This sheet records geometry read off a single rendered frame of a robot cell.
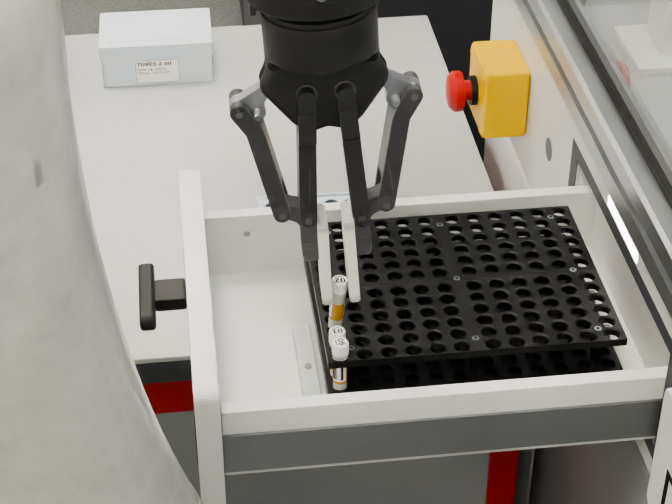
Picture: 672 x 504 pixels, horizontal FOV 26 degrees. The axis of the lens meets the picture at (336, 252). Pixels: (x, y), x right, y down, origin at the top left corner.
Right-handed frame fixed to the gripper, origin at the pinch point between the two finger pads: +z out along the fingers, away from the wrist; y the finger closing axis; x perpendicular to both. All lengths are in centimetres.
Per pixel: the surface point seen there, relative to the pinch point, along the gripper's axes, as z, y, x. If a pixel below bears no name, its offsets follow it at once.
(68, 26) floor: 94, 48, -228
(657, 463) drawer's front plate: 11.9, -20.7, 12.5
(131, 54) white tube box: 15, 18, -63
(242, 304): 12.7, 7.6, -11.6
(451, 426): 10.7, -6.9, 7.8
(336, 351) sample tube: 6.0, 0.8, 3.7
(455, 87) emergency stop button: 8.9, -14.3, -36.9
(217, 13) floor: 96, 13, -232
